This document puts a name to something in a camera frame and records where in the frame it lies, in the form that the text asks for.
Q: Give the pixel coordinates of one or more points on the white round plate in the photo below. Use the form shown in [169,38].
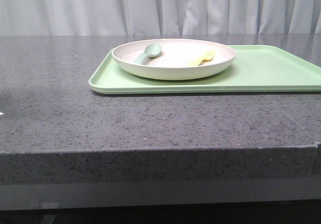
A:
[173,61]

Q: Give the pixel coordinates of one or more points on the yellow plastic fork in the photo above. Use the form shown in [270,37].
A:
[207,56]

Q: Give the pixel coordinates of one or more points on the light green spoon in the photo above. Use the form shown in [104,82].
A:
[151,51]

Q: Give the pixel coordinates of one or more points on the light green tray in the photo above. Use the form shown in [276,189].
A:
[256,68]

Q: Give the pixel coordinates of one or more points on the white curtain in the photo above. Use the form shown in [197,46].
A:
[158,17]

